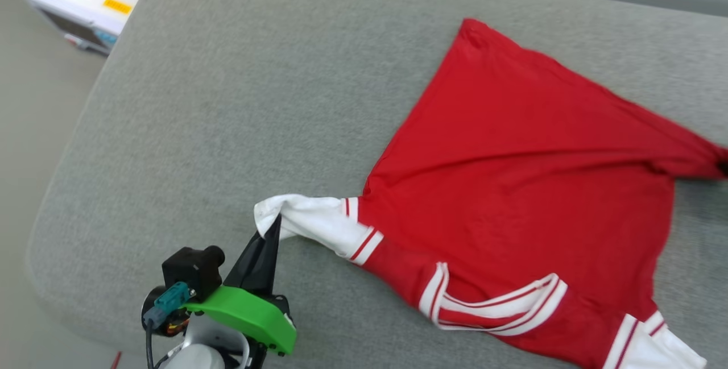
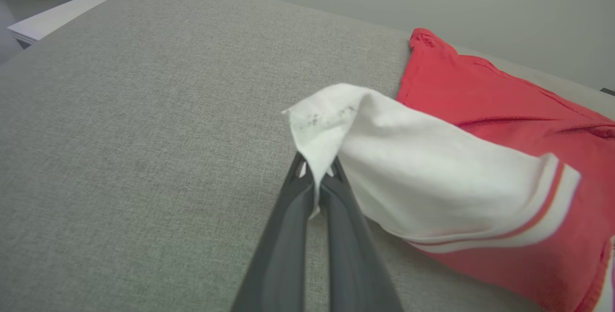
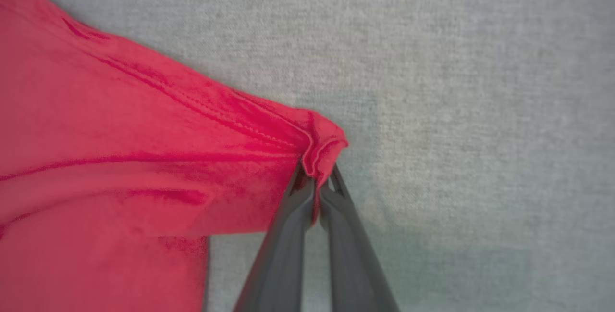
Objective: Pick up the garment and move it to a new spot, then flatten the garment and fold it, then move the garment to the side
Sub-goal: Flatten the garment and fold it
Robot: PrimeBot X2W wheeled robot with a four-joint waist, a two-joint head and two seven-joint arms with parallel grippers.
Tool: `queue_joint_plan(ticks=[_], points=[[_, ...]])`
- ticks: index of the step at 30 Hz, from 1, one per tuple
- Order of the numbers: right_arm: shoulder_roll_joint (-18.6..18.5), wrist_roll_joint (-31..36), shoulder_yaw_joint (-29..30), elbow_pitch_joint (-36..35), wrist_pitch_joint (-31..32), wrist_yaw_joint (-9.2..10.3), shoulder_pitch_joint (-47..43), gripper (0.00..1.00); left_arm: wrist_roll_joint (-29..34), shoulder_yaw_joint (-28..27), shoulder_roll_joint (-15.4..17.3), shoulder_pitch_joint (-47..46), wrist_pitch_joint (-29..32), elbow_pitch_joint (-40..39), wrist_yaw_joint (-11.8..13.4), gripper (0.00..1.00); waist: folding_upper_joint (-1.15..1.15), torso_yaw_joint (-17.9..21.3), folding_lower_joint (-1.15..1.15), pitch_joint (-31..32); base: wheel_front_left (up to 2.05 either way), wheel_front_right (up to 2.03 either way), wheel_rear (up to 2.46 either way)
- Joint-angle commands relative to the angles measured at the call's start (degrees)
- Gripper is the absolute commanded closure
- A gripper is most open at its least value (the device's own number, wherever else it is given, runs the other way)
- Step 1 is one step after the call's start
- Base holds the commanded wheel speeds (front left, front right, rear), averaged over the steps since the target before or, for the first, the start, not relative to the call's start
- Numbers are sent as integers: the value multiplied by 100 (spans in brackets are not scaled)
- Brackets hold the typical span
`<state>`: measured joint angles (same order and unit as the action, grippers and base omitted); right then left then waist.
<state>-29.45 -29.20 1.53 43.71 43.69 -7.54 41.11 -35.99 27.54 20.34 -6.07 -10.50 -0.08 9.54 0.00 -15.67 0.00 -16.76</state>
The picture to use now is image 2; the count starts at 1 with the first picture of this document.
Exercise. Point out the red white basketball jersey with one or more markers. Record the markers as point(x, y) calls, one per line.
point(456, 172)

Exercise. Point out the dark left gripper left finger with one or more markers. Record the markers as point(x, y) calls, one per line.
point(283, 254)

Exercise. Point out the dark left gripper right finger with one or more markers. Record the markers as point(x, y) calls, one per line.
point(355, 264)

